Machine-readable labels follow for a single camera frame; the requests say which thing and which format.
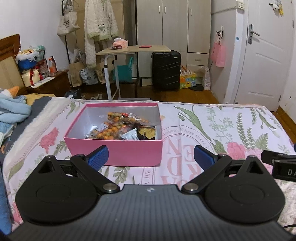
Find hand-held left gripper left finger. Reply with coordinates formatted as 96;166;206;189
37;146;120;194

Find wooden headboard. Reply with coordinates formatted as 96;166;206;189
0;34;22;89

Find white fluffy coat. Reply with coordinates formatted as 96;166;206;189
84;0;119;69

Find blue plush basket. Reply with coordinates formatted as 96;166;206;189
16;47;39;73

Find beige tote bag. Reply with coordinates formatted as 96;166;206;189
57;11;80;36

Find brown paper bag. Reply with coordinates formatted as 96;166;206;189
68;61;85;87

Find pink cardboard box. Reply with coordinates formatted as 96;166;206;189
63;103;163;167

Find black suitcase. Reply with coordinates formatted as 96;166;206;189
151;50;181;91

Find floral bedsheet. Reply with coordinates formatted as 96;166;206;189
2;97;296;227

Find pink hanging bag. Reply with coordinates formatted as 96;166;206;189
210;38;226;67

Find wooden nightstand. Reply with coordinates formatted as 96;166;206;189
21;70;71;96

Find gift box with red ribbon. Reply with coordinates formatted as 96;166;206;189
21;68;42;88

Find white wardrobe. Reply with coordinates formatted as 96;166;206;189
136;0;212;67

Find pink tissue box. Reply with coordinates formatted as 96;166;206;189
112;38;129;49

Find silver door handle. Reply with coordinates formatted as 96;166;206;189
248;24;261;44

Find white door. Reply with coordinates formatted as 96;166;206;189
233;0;295;112

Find colourful cartoon box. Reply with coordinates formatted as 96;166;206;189
180;67;196;90

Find dark grey bedding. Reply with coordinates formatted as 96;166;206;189
0;94;57;153

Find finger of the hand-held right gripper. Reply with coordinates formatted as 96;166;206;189
261;150;296;165

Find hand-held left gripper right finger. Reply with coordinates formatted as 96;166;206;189
181;146;265;194

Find light blue blanket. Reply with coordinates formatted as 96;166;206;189
0;89;32;139

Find white and blue plastic bag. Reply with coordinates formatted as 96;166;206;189
80;68;99;85

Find white plastic pack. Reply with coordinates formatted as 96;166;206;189
202;66;211;90

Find teal shopping bag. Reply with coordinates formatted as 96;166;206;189
117;57;135;82

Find orange bottle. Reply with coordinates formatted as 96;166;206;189
48;56;57;75

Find orange plush toy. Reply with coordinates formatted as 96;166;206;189
6;86;20;97

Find black cracker packet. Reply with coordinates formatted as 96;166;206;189
136;125;157;141

